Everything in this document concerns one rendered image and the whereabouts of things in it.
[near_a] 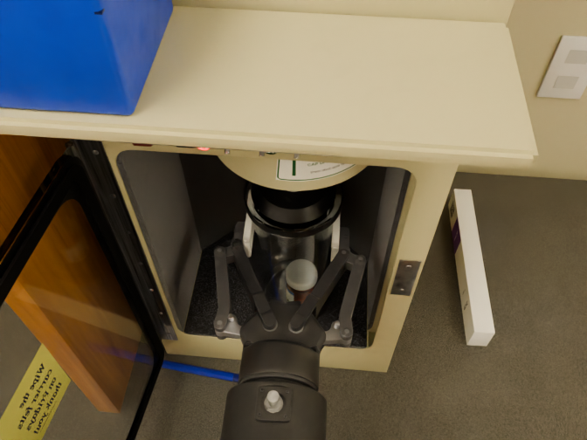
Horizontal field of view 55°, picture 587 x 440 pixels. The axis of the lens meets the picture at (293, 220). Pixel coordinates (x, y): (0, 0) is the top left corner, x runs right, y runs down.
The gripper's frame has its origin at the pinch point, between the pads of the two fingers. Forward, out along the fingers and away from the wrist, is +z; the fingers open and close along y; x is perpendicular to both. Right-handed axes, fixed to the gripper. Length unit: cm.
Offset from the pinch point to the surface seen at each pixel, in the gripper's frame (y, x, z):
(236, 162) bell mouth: 5.1, -12.6, -3.4
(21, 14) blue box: 10.8, -36.7, -17.6
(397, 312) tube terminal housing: -12.8, 8.0, -6.7
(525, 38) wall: -32.1, -1.0, 35.8
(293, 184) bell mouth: -0.3, -12.2, -5.3
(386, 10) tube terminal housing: -6.3, -31.1, -7.0
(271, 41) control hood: 0.6, -30.9, -10.3
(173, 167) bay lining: 14.3, -3.0, 4.4
